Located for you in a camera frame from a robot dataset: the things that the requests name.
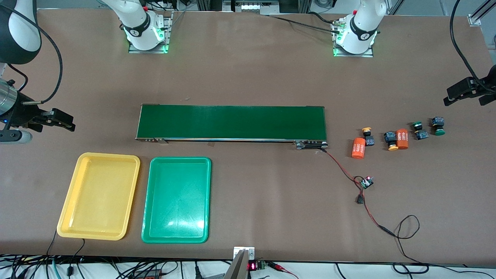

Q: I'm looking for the yellow plastic tray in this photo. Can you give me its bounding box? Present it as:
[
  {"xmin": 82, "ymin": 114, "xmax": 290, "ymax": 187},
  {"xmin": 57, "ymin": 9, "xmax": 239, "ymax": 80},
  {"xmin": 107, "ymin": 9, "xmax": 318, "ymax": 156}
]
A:
[{"xmin": 57, "ymin": 152, "xmax": 141, "ymax": 241}]

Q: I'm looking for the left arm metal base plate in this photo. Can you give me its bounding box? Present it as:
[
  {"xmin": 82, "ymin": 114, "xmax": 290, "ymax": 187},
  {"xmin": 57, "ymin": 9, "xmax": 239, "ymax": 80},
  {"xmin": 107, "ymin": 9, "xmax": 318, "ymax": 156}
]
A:
[{"xmin": 332, "ymin": 19, "xmax": 374, "ymax": 58}]

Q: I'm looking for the thin black looped wire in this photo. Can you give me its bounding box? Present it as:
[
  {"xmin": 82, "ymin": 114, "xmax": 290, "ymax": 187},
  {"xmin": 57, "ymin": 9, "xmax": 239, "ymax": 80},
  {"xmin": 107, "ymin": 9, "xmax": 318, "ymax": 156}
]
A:
[{"xmin": 391, "ymin": 215, "xmax": 431, "ymax": 275}]

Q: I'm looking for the short black looped cable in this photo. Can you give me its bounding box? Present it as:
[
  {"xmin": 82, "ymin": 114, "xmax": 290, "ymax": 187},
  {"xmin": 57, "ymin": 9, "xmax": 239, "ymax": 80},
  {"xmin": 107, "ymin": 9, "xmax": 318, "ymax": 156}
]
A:
[{"xmin": 8, "ymin": 64, "xmax": 29, "ymax": 93}]

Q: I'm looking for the metal frame with light strip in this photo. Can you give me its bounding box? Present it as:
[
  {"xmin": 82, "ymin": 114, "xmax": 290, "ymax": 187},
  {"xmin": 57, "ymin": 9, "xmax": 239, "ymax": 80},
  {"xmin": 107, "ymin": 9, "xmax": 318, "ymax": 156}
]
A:
[{"xmin": 196, "ymin": 0, "xmax": 312, "ymax": 16}]

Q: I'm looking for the thin black power cable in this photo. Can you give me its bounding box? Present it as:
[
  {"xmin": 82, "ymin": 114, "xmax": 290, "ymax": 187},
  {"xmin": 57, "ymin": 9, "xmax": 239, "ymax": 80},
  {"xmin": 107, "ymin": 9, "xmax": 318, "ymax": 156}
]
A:
[{"xmin": 267, "ymin": 12, "xmax": 343, "ymax": 35}]

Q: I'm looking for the green conveyor belt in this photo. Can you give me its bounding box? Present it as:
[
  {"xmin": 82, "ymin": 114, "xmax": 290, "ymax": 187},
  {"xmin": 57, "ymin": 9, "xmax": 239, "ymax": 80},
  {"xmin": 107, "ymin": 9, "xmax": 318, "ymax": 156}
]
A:
[{"xmin": 136, "ymin": 104, "xmax": 329, "ymax": 150}]

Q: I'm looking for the orange cylinder white print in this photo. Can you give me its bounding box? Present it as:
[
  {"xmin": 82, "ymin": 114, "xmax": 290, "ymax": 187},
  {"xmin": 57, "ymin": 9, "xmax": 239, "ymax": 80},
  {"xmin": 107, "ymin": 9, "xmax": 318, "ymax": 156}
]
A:
[
  {"xmin": 396, "ymin": 129, "xmax": 410, "ymax": 150},
  {"xmin": 351, "ymin": 138, "xmax": 367, "ymax": 159}
]

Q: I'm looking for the red clip test lead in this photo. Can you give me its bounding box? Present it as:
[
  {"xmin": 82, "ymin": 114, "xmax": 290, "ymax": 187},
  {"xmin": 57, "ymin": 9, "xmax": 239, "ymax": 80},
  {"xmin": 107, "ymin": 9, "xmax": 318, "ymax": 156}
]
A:
[{"xmin": 267, "ymin": 262, "xmax": 300, "ymax": 279}]

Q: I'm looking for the aluminium corner profile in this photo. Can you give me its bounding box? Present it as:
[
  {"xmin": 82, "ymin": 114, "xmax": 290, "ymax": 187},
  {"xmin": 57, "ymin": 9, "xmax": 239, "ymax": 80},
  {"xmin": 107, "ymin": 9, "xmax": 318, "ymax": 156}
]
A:
[{"xmin": 468, "ymin": 0, "xmax": 496, "ymax": 27}]

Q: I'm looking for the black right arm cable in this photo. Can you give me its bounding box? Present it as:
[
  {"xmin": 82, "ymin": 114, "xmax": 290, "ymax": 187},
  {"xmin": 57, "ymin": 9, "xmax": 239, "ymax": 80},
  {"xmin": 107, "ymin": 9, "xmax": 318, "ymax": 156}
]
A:
[{"xmin": 0, "ymin": 7, "xmax": 63, "ymax": 105}]

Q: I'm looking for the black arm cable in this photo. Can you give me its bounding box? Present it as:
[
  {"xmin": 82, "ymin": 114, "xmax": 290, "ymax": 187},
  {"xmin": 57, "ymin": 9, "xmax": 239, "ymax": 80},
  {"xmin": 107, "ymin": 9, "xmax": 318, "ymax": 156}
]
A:
[
  {"xmin": 0, "ymin": 7, "xmax": 63, "ymax": 105},
  {"xmin": 449, "ymin": 0, "xmax": 496, "ymax": 84}
]

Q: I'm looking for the aluminium camera bracket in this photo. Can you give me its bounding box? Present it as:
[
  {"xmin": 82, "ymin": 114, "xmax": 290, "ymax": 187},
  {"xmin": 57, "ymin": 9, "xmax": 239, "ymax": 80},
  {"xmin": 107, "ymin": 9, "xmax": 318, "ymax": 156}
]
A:
[{"xmin": 224, "ymin": 246, "xmax": 255, "ymax": 279}]

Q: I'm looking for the green push button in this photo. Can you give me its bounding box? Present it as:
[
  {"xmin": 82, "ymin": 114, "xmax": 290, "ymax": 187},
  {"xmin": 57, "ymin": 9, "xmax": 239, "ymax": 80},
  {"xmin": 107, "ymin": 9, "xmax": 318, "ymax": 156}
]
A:
[
  {"xmin": 431, "ymin": 117, "xmax": 446, "ymax": 136},
  {"xmin": 412, "ymin": 121, "xmax": 429, "ymax": 141}
]

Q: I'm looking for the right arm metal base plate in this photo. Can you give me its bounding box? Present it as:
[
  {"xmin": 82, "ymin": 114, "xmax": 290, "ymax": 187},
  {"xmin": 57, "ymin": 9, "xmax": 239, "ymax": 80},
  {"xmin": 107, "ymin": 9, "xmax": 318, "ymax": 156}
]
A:
[{"xmin": 129, "ymin": 12, "xmax": 173, "ymax": 54}]

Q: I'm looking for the green plastic tray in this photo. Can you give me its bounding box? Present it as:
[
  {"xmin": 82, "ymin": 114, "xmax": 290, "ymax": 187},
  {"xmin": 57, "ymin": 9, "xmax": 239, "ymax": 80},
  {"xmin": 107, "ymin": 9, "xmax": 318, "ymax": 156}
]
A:
[{"xmin": 141, "ymin": 157, "xmax": 212, "ymax": 244}]

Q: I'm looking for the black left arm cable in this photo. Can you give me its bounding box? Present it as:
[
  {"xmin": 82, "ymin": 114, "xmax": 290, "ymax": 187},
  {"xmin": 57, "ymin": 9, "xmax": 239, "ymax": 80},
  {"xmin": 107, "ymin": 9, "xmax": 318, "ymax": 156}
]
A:
[{"xmin": 449, "ymin": 0, "xmax": 496, "ymax": 84}]

